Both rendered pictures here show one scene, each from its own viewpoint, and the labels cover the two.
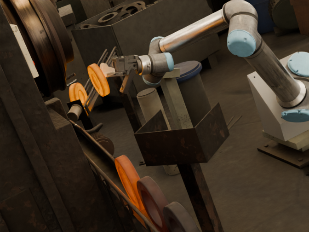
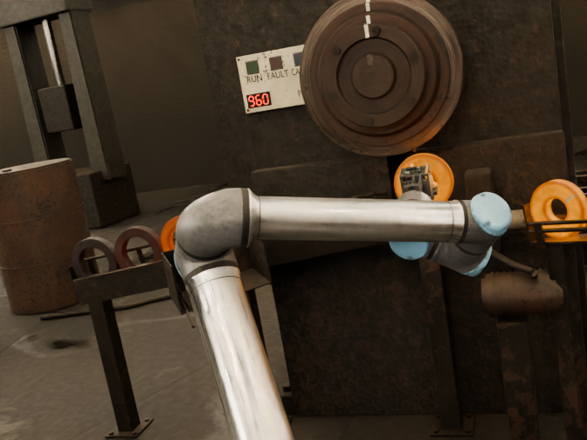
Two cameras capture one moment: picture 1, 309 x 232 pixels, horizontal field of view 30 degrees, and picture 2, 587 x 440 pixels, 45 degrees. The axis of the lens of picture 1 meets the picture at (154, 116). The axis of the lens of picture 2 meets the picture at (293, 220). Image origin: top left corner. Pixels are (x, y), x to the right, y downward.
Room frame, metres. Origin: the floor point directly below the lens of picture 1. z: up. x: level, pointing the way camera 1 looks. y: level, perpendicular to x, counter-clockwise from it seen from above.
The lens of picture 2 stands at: (3.35, -1.52, 1.16)
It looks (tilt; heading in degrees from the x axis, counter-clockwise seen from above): 11 degrees down; 126
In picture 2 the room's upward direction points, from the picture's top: 10 degrees counter-clockwise
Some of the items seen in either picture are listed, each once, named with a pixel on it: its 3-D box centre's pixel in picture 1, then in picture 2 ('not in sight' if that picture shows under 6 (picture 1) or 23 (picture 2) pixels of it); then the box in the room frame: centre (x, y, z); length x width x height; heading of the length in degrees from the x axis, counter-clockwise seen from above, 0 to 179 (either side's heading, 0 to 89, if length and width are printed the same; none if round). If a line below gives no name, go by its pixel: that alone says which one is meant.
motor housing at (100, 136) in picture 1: (111, 180); (532, 361); (2.73, 0.32, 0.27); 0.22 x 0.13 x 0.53; 17
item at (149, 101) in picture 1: (161, 131); not in sight; (3.15, 0.00, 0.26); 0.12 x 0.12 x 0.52
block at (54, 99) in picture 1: (57, 125); (481, 210); (2.59, 0.44, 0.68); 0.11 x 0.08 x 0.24; 107
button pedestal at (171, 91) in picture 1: (178, 111); not in sight; (3.24, -0.14, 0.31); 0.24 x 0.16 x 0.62; 17
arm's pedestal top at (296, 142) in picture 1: (302, 127); not in sight; (2.87, -0.73, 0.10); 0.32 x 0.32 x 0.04; 17
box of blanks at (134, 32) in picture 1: (144, 43); not in sight; (5.09, -0.14, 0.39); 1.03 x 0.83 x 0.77; 122
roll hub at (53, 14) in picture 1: (54, 31); (374, 76); (2.40, 0.26, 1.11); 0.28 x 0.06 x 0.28; 17
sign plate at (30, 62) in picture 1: (19, 49); (279, 79); (2.01, 0.36, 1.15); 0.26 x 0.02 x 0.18; 17
